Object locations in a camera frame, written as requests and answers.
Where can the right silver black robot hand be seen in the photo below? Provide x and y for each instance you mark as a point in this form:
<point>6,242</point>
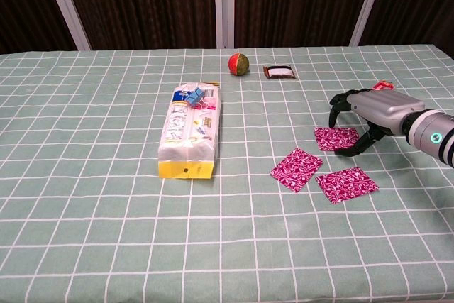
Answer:
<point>383,108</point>

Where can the red patterned cloth pouch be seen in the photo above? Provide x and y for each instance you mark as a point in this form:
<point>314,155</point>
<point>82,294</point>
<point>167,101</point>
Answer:
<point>335,138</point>

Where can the magenta patterned packet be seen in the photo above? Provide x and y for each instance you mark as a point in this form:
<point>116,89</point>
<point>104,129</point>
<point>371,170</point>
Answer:
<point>347,184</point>
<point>296,170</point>

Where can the red snack packet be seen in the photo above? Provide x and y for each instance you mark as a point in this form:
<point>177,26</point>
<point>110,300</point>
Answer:
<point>384,85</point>

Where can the dark brown curtain panel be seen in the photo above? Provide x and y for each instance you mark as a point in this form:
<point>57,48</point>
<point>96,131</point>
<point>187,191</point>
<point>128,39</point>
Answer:
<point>418,5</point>
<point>142,5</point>
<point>301,5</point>
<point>25,5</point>

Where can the brown white small packet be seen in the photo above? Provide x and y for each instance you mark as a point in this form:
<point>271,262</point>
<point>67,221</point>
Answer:
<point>279,72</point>

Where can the red green ball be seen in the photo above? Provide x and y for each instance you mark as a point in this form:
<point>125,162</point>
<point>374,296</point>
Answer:
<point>238,64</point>

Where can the blue binder clip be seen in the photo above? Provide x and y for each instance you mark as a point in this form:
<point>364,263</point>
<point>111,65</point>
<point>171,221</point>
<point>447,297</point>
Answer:
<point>191,100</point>

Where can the green checked tablecloth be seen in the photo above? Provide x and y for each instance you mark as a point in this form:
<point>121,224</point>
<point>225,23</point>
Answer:
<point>106,210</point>

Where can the white partition frame post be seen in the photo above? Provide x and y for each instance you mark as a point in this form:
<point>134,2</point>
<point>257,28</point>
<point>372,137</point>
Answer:
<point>67,6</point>
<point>368,5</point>
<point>224,5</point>

